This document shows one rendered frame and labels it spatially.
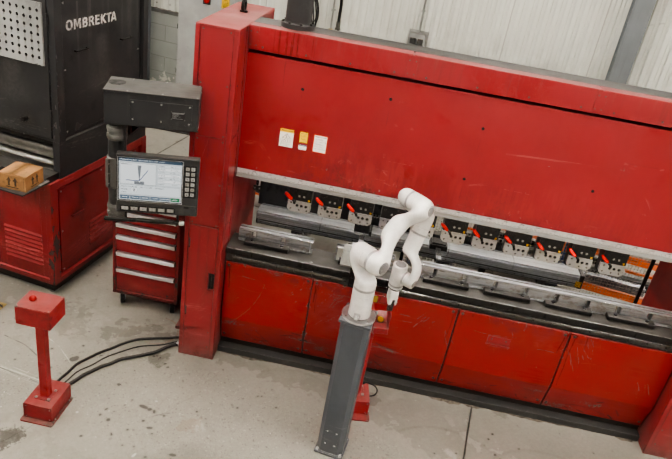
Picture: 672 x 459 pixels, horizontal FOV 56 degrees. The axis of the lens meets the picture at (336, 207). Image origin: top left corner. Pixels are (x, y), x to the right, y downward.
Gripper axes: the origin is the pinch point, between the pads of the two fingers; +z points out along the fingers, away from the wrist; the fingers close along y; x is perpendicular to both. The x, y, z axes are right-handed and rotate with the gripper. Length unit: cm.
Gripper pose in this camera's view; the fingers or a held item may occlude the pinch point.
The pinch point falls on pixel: (389, 307)
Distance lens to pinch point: 372.9
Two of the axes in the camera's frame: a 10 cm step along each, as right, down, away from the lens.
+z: -1.5, 8.4, 5.2
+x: 9.9, 1.3, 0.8
